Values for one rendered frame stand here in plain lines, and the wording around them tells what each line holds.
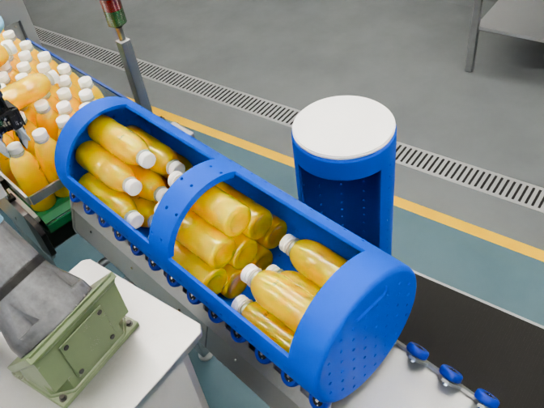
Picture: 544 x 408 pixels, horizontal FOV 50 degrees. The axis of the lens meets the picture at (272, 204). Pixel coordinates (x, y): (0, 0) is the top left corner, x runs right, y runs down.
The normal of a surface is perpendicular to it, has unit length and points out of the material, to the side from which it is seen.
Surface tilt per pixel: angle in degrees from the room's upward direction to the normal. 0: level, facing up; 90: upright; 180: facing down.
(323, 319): 36
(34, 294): 29
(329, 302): 23
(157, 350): 0
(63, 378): 90
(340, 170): 90
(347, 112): 0
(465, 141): 0
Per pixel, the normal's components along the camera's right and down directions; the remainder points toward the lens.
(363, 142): -0.11, -0.71
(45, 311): 0.18, -0.36
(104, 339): 0.84, 0.30
